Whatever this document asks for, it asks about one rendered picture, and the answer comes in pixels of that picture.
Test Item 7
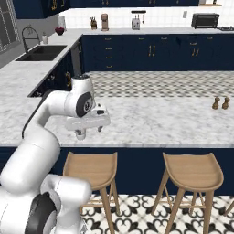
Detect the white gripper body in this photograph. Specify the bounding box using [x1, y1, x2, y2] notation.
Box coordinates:
[65, 112, 112, 133]

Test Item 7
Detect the wooden bar stool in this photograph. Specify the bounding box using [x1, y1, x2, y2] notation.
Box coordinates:
[151, 152, 225, 234]
[62, 151, 122, 234]

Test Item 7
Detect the dark blue sink cupboards run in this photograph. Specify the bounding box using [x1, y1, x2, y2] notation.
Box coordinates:
[27, 39, 83, 99]

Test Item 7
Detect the dark blue island cabinet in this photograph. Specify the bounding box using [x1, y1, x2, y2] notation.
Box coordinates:
[0, 145, 234, 197]

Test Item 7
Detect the steel dishwasher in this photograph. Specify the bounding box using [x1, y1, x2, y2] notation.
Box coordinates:
[70, 42, 84, 77]

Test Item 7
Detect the black sink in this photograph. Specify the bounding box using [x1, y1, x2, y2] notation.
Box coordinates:
[15, 45, 68, 62]

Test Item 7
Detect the white soap dispenser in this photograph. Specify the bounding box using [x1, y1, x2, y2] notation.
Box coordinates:
[41, 32, 49, 46]

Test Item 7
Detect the dark red bowl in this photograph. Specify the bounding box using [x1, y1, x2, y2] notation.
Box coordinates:
[54, 27, 66, 37]

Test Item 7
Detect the dark blue base cupboards run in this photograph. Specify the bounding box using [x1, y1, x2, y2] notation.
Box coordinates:
[80, 34, 234, 73]

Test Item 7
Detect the brown coffee grinder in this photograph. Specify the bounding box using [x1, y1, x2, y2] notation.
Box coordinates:
[101, 13, 110, 32]

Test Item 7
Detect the black tap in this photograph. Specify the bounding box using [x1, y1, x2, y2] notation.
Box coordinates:
[21, 25, 41, 55]

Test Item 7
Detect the white jar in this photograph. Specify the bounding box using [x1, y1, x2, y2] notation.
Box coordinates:
[57, 15, 67, 31]

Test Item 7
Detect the silver toaster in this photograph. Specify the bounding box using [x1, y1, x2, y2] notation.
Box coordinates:
[131, 17, 142, 31]

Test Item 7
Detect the brown wooden shaker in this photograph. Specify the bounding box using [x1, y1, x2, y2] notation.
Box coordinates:
[221, 96, 231, 111]
[211, 96, 221, 111]

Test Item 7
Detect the black toaster oven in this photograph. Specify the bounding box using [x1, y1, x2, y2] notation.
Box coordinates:
[190, 12, 220, 30]

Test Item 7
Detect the dark blue wall cupboards run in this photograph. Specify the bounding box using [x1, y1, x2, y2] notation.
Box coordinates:
[12, 0, 200, 20]

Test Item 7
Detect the black rail with hanging tools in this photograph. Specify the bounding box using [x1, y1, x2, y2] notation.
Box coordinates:
[130, 9, 147, 25]

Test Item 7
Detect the window with white frame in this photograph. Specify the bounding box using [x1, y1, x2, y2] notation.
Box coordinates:
[0, 0, 20, 53]

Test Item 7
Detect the wooden wall shelf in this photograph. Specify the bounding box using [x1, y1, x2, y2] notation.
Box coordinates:
[198, 0, 223, 7]

